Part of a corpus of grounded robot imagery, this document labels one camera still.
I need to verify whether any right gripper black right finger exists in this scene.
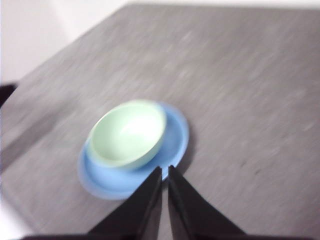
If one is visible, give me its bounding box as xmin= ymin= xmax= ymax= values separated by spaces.
xmin=167 ymin=164 xmax=248 ymax=236

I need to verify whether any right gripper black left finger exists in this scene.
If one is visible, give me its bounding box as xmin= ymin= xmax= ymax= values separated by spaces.
xmin=87 ymin=166 xmax=163 ymax=236

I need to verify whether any blue round plate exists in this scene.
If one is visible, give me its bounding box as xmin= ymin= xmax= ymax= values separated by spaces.
xmin=77 ymin=101 xmax=190 ymax=201

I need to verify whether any green ribbed bowl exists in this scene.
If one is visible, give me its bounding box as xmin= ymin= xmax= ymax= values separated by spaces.
xmin=88 ymin=99 xmax=167 ymax=170

